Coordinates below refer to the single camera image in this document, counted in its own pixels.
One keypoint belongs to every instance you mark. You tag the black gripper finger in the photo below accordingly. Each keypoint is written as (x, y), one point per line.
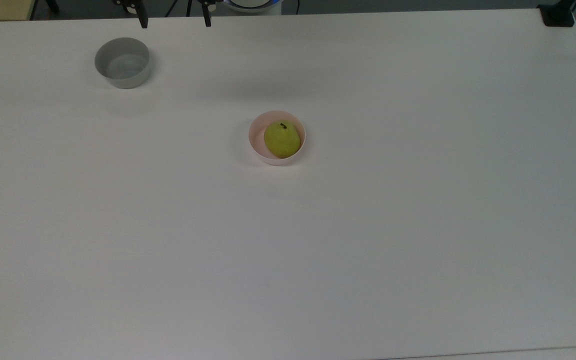
(143, 17)
(207, 17)

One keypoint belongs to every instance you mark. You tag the green pear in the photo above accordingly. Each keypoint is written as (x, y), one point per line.
(282, 142)

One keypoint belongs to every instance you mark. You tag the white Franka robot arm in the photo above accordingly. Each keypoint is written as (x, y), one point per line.
(248, 4)

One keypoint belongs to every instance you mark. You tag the grey plastic bowl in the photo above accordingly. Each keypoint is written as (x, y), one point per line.
(123, 75)

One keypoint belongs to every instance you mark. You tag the pink plastic bowl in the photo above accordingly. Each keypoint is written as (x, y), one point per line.
(257, 135)

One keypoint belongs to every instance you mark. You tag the black tripod leg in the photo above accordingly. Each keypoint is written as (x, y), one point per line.
(53, 6)
(189, 7)

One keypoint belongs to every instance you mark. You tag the black table clamp mount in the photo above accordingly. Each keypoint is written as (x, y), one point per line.
(558, 19)

